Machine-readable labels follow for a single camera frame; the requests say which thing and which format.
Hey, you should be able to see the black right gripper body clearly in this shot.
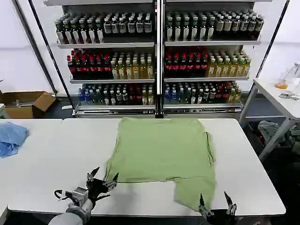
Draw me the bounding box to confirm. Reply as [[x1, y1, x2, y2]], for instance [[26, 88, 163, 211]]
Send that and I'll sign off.
[[206, 209, 236, 225]]

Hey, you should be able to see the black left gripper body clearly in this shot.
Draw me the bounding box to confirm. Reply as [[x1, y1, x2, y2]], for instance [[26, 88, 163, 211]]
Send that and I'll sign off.
[[86, 177, 111, 203]]

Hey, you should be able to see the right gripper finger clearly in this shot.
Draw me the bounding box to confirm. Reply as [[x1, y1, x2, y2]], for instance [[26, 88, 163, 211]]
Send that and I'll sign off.
[[198, 193, 213, 217], [223, 191, 238, 215]]

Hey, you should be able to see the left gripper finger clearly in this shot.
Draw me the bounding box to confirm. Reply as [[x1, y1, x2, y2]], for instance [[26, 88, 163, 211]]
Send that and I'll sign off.
[[86, 166, 100, 186], [102, 172, 120, 189]]

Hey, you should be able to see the green polo shirt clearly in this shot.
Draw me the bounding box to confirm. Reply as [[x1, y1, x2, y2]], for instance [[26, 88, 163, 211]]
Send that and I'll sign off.
[[103, 117, 217, 211]]

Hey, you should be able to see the black laundry basket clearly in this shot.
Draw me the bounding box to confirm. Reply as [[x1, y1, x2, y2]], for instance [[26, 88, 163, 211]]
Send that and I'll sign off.
[[243, 121, 269, 154]]

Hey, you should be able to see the grey crumpled garment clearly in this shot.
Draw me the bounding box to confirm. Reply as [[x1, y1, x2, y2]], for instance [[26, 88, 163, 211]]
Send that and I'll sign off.
[[257, 120, 286, 148]]

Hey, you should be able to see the blue crumpled cloth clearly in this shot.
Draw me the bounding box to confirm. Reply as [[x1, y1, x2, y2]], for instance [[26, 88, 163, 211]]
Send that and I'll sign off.
[[0, 121, 30, 158]]

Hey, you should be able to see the brown cardboard box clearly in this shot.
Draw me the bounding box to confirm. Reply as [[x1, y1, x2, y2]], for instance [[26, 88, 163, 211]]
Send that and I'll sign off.
[[0, 90, 58, 119]]

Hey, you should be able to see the white side table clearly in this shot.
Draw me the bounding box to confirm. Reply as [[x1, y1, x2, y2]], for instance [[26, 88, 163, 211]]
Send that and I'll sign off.
[[238, 76, 300, 163]]

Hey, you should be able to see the shelf rack with drink bottles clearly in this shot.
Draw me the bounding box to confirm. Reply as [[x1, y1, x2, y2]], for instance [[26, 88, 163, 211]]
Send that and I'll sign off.
[[161, 0, 274, 118], [43, 0, 163, 118]]

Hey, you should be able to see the small metal tool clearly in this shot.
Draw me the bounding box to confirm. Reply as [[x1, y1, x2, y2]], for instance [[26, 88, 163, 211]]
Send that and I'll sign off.
[[279, 92, 300, 101]]

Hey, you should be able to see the black slanted pole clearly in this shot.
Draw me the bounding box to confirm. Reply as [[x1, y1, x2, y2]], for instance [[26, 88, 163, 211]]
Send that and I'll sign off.
[[255, 0, 291, 79], [27, 0, 77, 113]]

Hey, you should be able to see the glass with orange liquid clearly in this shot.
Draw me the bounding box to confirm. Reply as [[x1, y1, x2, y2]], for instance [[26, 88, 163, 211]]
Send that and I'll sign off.
[[274, 72, 289, 90]]

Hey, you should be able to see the grey slanted pole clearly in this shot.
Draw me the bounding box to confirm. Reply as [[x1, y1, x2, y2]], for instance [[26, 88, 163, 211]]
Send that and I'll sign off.
[[13, 0, 59, 95]]

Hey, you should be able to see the clear plastic jar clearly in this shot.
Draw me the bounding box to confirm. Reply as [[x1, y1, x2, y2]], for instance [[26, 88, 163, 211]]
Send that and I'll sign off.
[[286, 61, 300, 79]]

